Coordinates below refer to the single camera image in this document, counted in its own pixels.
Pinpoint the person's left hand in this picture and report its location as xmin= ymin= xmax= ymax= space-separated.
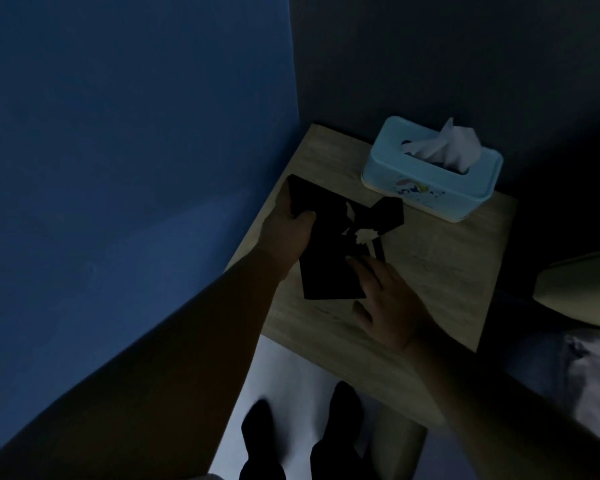
xmin=257 ymin=187 xmax=317 ymax=281

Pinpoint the person's right hand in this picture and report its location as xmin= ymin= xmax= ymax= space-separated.
xmin=346 ymin=255 xmax=439 ymax=356

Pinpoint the black paper sheet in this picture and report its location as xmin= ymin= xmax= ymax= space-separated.
xmin=286 ymin=174 xmax=406 ymax=301

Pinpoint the person's left forearm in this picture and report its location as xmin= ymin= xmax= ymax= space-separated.
xmin=0 ymin=251 xmax=286 ymax=480

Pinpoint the person's right forearm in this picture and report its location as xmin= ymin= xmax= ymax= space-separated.
xmin=402 ymin=323 xmax=600 ymax=480

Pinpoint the person's right black shoe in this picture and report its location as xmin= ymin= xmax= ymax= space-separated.
xmin=309 ymin=381 xmax=367 ymax=480

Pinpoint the person's black shoe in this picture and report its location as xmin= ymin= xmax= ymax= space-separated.
xmin=239 ymin=399 xmax=287 ymax=480
xmin=309 ymin=381 xmax=367 ymax=480

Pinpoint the light blue tissue box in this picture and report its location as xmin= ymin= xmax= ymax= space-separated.
xmin=361 ymin=116 xmax=504 ymax=224

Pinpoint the wooden table leg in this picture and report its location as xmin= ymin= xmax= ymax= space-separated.
xmin=374 ymin=404 xmax=429 ymax=480

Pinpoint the person's left black shoe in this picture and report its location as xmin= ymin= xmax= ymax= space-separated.
xmin=239 ymin=399 xmax=287 ymax=480

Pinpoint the white tissue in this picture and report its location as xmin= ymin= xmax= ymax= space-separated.
xmin=402 ymin=118 xmax=483 ymax=175

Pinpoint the beige cushion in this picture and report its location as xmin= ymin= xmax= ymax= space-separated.
xmin=532 ymin=249 xmax=600 ymax=336

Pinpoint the white cloth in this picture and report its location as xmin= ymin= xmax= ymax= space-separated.
xmin=550 ymin=329 xmax=600 ymax=448

